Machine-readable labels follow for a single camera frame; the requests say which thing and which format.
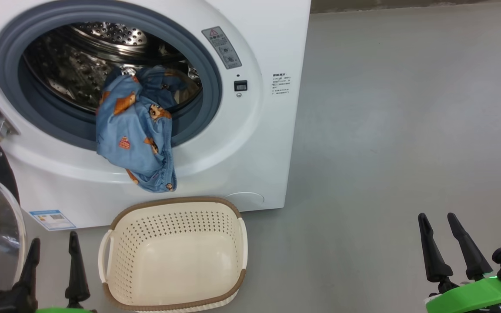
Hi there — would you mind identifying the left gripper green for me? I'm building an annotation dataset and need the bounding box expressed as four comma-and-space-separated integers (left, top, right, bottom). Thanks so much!
12, 231, 97, 313

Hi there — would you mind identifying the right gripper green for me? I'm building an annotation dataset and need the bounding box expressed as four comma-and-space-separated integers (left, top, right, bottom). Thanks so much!
417, 212, 501, 313

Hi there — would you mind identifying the blue cartoon print garment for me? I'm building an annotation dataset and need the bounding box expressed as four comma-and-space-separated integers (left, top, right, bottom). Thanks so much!
96, 65, 178, 193
137, 65, 202, 109

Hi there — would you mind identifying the cream perforated laundry basket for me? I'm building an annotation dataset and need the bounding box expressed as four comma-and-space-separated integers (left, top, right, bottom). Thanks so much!
98, 196, 248, 313

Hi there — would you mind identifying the grey rubber door gasket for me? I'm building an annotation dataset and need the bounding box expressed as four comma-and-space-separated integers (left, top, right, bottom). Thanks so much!
0, 3, 223, 152

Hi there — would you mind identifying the white front-load washing machine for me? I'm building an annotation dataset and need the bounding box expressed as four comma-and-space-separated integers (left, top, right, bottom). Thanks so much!
0, 0, 312, 231

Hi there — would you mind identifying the blue energy label sticker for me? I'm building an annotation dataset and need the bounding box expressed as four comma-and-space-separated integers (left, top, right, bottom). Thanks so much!
29, 210, 77, 231

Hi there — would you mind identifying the round filter cover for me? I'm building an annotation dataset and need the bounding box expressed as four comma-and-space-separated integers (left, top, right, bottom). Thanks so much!
224, 192, 265, 212

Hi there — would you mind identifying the stainless steel washer drum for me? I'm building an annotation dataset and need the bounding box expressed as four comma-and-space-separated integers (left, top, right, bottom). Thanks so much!
23, 22, 202, 115

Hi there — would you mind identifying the small black text label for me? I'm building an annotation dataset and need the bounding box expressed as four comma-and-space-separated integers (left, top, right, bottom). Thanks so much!
272, 73, 292, 96

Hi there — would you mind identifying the grey warning sticker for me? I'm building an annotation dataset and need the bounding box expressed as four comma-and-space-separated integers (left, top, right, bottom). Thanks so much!
201, 26, 242, 70

